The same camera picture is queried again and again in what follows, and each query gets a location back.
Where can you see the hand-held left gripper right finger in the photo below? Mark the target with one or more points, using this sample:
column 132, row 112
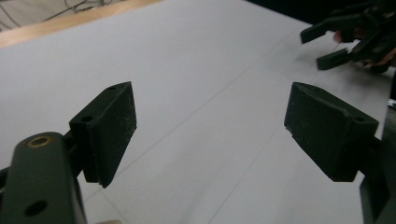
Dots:
column 327, row 133

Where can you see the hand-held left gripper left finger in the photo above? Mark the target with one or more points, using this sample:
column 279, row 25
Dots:
column 109, row 133

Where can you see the dark curtain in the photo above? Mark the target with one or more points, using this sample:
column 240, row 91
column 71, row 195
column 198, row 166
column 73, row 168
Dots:
column 280, row 7

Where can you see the wooden table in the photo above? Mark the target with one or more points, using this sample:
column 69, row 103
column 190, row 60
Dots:
column 62, row 25

